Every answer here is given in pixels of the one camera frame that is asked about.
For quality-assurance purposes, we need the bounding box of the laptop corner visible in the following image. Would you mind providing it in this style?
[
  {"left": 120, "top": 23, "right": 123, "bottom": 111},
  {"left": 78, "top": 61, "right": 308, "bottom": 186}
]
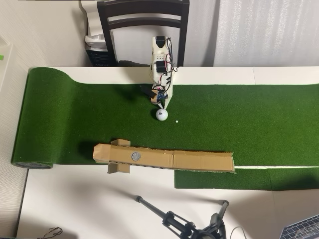
[{"left": 279, "top": 215, "right": 319, "bottom": 239}]

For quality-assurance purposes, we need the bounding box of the cardboard ramp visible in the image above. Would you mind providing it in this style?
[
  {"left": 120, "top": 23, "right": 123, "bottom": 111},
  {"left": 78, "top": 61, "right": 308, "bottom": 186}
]
[{"left": 92, "top": 138, "right": 236, "bottom": 175}]

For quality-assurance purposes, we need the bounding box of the white golf ball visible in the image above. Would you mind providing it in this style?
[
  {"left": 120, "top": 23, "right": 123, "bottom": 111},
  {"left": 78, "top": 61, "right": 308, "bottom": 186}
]
[{"left": 156, "top": 109, "right": 169, "bottom": 121}]

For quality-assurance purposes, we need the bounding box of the black tripod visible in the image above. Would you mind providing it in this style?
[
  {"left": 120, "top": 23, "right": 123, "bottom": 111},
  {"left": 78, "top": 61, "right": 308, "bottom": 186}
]
[{"left": 134, "top": 195, "right": 230, "bottom": 239}]

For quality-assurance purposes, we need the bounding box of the white foam packaging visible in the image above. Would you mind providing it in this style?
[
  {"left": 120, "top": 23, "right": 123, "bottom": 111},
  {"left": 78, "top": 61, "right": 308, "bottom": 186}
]
[{"left": 79, "top": 0, "right": 106, "bottom": 37}]

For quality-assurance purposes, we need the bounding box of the black usb cable plug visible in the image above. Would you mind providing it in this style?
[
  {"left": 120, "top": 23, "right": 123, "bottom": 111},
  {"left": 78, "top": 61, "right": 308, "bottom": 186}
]
[{"left": 139, "top": 85, "right": 158, "bottom": 98}]

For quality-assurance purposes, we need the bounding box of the dark printed box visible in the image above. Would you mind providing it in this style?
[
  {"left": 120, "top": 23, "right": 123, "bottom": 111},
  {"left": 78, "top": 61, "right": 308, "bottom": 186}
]
[{"left": 86, "top": 48, "right": 118, "bottom": 67}]

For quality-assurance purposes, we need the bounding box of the white curtain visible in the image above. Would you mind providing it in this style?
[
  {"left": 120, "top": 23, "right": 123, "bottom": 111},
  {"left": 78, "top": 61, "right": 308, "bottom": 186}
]
[{"left": 213, "top": 0, "right": 319, "bottom": 67}]

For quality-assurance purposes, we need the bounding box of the white plastic appliance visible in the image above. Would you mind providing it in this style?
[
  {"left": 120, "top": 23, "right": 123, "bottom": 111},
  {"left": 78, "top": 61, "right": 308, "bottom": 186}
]
[{"left": 84, "top": 34, "right": 108, "bottom": 52}]

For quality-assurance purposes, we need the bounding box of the long green turf mat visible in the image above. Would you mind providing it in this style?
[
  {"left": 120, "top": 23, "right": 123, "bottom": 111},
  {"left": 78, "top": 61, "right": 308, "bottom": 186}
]
[{"left": 11, "top": 66, "right": 319, "bottom": 170}]

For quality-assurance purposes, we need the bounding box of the thin black wire bundle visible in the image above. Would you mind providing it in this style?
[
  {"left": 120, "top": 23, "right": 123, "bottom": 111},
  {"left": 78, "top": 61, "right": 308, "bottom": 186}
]
[{"left": 41, "top": 227, "right": 63, "bottom": 239}]

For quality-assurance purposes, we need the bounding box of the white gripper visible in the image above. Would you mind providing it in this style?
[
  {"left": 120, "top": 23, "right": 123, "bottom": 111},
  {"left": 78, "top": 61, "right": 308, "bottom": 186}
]
[{"left": 152, "top": 79, "right": 175, "bottom": 110}]

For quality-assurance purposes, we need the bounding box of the dark wooden chair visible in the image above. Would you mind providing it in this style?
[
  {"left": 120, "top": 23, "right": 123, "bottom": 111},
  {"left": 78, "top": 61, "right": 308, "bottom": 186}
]
[{"left": 96, "top": 0, "right": 190, "bottom": 68}]

